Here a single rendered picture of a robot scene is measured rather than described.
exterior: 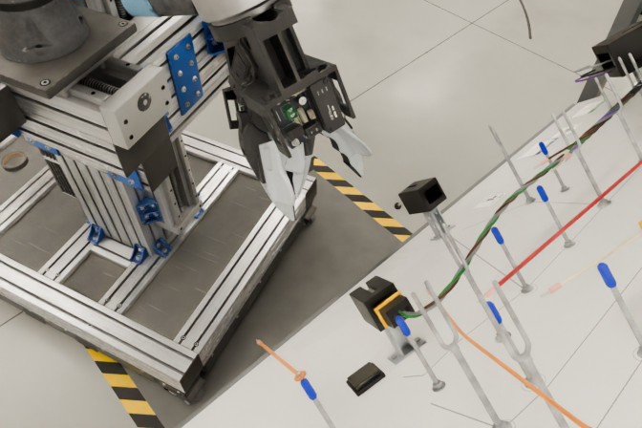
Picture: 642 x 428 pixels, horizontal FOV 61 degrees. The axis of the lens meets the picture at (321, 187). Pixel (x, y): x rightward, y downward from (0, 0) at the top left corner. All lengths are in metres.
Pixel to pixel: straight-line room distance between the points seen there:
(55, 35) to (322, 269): 1.32
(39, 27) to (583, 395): 0.91
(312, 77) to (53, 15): 0.65
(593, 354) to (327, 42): 2.68
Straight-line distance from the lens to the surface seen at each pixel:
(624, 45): 1.10
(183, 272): 1.83
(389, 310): 0.60
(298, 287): 1.99
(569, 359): 0.55
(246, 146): 0.51
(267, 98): 0.46
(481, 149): 2.53
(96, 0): 1.26
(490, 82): 2.92
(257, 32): 0.43
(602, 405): 0.49
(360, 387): 0.66
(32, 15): 1.02
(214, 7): 0.44
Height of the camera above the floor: 1.71
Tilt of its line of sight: 49 degrees down
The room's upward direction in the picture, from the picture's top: straight up
